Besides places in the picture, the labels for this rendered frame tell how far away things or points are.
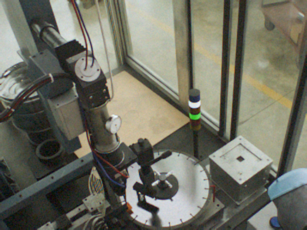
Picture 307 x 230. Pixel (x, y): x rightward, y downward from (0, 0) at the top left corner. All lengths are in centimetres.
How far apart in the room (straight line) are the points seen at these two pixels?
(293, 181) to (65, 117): 57
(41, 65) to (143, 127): 94
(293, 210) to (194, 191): 56
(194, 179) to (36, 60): 71
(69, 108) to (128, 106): 104
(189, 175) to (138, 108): 68
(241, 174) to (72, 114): 75
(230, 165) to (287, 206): 66
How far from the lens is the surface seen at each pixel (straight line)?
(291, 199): 84
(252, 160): 151
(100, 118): 94
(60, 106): 94
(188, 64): 169
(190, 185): 135
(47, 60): 102
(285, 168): 147
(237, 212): 152
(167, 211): 130
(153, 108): 193
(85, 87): 85
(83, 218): 145
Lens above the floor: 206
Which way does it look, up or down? 43 degrees down
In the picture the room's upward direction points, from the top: 8 degrees counter-clockwise
